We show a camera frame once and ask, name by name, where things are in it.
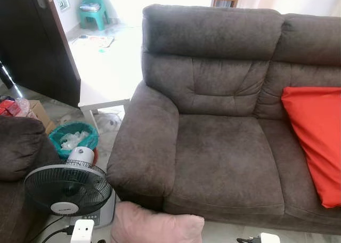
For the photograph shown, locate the pink pillow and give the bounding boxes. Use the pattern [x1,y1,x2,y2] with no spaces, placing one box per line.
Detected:
[110,201,205,243]

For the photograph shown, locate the red pillow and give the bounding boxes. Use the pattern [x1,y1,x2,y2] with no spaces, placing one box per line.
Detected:
[281,86,341,209]

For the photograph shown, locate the dark brown fabric sofa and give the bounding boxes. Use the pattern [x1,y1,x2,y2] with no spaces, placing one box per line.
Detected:
[107,4,341,236]

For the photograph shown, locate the colourful floor mat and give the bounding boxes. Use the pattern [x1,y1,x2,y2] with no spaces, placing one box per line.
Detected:
[80,34,115,48]

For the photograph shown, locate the white table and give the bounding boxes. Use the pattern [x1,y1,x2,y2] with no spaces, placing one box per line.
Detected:
[78,78,140,134]

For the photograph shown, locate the green plastic stool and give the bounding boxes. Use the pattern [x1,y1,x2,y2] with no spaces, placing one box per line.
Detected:
[79,0,110,30]

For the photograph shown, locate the green waste basket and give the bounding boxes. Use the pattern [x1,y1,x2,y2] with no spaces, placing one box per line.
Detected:
[48,120,100,159]

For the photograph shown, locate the cardboard box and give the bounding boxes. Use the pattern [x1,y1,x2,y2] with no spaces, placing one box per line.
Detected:
[27,99,56,134]

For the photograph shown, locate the dark wooden door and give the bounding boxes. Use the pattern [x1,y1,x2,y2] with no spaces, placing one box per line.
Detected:
[0,0,82,108]

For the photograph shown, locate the clear plastic bag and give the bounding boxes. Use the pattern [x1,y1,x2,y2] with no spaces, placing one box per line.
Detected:
[13,98,31,118]

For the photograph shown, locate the dark brown fabric armchair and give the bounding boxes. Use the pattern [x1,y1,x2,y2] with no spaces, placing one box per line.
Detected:
[0,115,60,243]

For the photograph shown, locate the red snack package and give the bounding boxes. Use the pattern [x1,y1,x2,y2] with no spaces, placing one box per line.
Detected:
[0,99,17,116]

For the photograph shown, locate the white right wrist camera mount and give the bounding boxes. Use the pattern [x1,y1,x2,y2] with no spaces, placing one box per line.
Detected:
[259,232,281,243]

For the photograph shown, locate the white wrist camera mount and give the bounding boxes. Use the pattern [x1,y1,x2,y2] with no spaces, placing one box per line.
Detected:
[70,219,95,243]
[259,232,281,243]

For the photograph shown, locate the black pedestal fan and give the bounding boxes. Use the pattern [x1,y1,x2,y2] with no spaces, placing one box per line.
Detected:
[24,146,117,230]

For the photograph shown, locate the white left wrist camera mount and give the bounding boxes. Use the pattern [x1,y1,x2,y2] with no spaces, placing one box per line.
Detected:
[70,219,95,243]

